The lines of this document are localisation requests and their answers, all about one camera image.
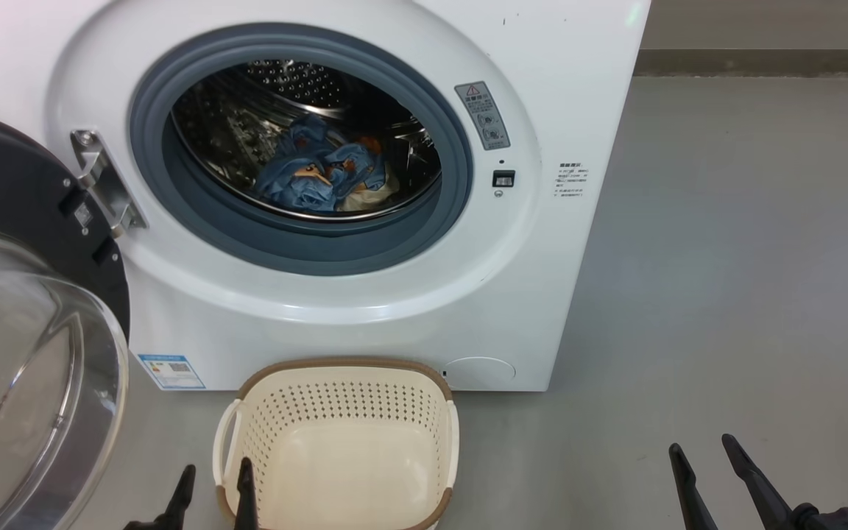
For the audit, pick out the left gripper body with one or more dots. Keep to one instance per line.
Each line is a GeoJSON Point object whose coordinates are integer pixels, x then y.
{"type": "Point", "coordinates": [146, 525]}

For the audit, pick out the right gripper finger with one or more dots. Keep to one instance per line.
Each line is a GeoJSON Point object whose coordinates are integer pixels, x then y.
{"type": "Point", "coordinates": [691, 500]}
{"type": "Point", "coordinates": [762, 493]}

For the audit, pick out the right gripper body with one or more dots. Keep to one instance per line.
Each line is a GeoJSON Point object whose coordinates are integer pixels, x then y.
{"type": "Point", "coordinates": [832, 519]}

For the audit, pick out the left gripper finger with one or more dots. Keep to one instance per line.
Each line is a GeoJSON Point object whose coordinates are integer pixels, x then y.
{"type": "Point", "coordinates": [246, 500]}
{"type": "Point", "coordinates": [182, 500]}

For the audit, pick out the black glass washing machine door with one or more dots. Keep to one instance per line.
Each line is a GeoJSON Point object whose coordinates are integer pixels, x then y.
{"type": "Point", "coordinates": [19, 331]}

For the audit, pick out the blue patterned garment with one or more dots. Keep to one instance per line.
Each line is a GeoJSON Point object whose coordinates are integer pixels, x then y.
{"type": "Point", "coordinates": [299, 180]}

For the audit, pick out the cream and orange garment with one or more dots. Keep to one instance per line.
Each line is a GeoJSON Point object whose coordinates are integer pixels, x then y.
{"type": "Point", "coordinates": [376, 195]}

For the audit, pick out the cream perforated laundry basket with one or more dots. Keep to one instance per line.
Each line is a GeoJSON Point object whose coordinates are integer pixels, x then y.
{"type": "Point", "coordinates": [343, 456]}

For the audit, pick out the grey rubber door gasket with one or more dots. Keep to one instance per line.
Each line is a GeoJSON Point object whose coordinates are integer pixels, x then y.
{"type": "Point", "coordinates": [306, 246]}

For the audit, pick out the white front-load washing machine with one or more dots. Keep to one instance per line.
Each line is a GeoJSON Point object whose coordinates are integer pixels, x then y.
{"type": "Point", "coordinates": [542, 280]}

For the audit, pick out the metal door hinge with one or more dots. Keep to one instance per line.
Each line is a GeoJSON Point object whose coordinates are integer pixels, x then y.
{"type": "Point", "coordinates": [104, 180]}

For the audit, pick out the black door latch socket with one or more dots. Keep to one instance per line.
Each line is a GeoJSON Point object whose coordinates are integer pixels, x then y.
{"type": "Point", "coordinates": [503, 179]}

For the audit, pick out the steel washing drum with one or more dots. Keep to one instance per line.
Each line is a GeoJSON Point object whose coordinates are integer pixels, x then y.
{"type": "Point", "coordinates": [225, 125]}

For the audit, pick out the blue energy label sticker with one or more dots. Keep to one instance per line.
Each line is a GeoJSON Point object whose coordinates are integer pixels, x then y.
{"type": "Point", "coordinates": [171, 372]}

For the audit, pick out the round filter cover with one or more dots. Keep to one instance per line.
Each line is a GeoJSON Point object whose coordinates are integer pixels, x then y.
{"type": "Point", "coordinates": [479, 373]}

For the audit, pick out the small printed text label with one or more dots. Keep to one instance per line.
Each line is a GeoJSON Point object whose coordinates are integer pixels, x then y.
{"type": "Point", "coordinates": [572, 180]}

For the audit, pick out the grey warning sticker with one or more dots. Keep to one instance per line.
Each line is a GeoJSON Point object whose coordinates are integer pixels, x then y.
{"type": "Point", "coordinates": [483, 115]}

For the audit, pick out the grey wall baseboard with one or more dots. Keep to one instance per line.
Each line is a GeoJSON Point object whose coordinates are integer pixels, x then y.
{"type": "Point", "coordinates": [762, 62]}

